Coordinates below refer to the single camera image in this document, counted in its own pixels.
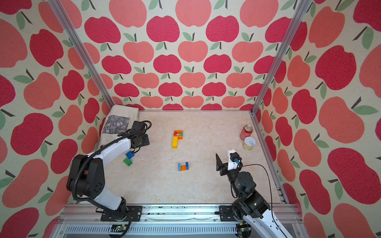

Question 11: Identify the right frame post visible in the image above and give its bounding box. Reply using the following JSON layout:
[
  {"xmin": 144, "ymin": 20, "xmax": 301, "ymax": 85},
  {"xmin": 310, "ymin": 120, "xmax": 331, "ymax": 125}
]
[{"xmin": 250, "ymin": 0, "xmax": 312, "ymax": 117}]

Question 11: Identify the left frame post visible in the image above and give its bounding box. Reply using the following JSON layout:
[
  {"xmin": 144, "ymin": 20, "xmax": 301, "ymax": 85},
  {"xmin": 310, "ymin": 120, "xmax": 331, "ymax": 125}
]
[{"xmin": 48, "ymin": 0, "xmax": 115, "ymax": 109}]

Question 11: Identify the green lego brick left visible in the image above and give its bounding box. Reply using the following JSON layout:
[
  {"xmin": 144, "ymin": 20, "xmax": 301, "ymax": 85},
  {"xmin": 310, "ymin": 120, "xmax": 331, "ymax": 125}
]
[{"xmin": 123, "ymin": 158, "xmax": 132, "ymax": 166}]

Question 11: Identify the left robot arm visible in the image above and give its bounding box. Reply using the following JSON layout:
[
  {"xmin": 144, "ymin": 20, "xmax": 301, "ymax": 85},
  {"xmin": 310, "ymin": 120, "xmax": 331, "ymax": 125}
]
[{"xmin": 66, "ymin": 121, "xmax": 152, "ymax": 222}]

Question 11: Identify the folded beige towel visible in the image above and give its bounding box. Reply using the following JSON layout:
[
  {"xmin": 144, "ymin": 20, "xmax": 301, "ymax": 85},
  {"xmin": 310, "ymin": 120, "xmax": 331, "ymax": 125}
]
[{"xmin": 98, "ymin": 105, "xmax": 139, "ymax": 148}]

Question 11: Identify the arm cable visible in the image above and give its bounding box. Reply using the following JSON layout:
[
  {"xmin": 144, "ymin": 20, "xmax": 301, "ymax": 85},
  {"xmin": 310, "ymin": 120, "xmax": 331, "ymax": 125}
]
[
  {"xmin": 230, "ymin": 163, "xmax": 289, "ymax": 238},
  {"xmin": 72, "ymin": 119, "xmax": 152, "ymax": 230}
]

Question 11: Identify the frame post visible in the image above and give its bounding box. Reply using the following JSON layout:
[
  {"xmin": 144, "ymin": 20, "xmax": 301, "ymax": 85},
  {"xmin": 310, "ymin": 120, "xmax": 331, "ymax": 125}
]
[
  {"xmin": 250, "ymin": 0, "xmax": 312, "ymax": 117},
  {"xmin": 48, "ymin": 0, "xmax": 115, "ymax": 109}
]

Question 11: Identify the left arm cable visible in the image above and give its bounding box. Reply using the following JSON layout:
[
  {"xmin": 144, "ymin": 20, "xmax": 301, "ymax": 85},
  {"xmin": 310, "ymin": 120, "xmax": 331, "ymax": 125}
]
[{"xmin": 72, "ymin": 119, "xmax": 152, "ymax": 230}]

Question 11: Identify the yellow tin can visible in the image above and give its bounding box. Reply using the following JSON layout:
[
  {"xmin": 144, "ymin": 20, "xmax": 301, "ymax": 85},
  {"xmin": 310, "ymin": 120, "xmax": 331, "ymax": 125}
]
[{"xmin": 243, "ymin": 136, "xmax": 257, "ymax": 150}]

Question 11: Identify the red soda can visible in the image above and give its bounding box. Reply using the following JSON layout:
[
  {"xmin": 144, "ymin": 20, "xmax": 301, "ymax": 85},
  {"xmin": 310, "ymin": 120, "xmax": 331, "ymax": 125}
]
[{"xmin": 240, "ymin": 125, "xmax": 253, "ymax": 140}]

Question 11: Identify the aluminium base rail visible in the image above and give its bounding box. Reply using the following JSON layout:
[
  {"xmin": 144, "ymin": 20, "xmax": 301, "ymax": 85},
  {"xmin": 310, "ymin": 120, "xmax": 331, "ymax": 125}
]
[{"xmin": 50, "ymin": 203, "xmax": 308, "ymax": 238}]

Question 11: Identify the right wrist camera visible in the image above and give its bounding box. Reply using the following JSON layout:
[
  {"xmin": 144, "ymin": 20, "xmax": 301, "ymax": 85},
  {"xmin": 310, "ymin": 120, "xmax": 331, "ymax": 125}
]
[{"xmin": 228, "ymin": 150, "xmax": 242, "ymax": 171}]

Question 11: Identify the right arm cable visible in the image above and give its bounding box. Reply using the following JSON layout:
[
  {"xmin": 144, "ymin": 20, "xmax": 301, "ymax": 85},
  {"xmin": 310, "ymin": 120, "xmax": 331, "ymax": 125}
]
[{"xmin": 230, "ymin": 163, "xmax": 289, "ymax": 238}]

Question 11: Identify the dark blue lego brick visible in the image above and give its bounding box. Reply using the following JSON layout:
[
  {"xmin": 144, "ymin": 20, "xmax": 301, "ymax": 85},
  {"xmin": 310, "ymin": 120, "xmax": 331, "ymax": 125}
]
[{"xmin": 126, "ymin": 151, "xmax": 135, "ymax": 159}]

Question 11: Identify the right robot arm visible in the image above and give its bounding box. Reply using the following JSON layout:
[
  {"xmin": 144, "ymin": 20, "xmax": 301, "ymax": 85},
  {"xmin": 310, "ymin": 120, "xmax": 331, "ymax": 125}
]
[{"xmin": 216, "ymin": 150, "xmax": 292, "ymax": 238}]

